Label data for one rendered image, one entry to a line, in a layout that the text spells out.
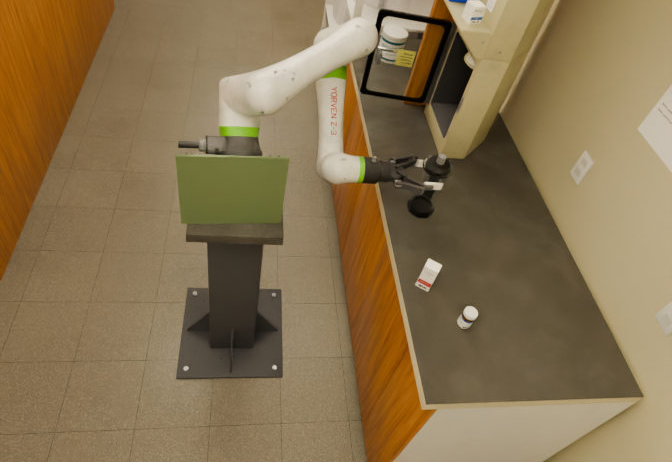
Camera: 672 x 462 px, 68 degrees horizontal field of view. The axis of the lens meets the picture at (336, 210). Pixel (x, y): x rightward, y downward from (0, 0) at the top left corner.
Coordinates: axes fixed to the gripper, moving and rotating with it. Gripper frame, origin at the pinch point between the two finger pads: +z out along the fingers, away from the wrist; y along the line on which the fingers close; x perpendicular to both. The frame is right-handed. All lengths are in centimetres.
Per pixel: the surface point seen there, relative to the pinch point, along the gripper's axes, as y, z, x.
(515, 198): 8.2, 43.4, 17.2
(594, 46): 35, 58, -38
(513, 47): 30, 25, -36
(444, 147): 30.3, 16.2, 11.8
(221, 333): -10, -71, 96
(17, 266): 35, -173, 114
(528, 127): 45, 59, 8
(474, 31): 30, 9, -39
